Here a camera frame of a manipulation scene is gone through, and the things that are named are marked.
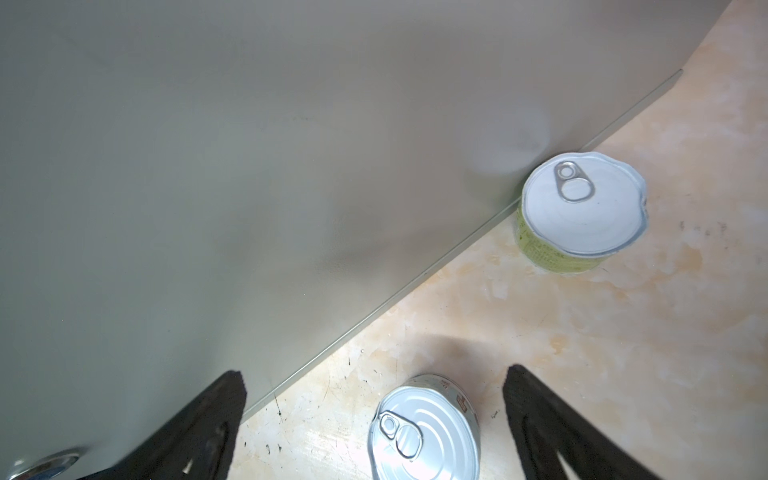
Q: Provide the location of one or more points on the grey teal can front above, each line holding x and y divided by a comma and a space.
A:
425, 429

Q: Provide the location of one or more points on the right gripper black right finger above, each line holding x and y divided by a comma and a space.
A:
549, 433

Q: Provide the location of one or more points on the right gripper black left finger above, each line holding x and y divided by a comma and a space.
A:
197, 443

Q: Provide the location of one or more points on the green labelled can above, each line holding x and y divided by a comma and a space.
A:
578, 209

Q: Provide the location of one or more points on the grey metal cabinet box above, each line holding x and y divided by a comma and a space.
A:
191, 187

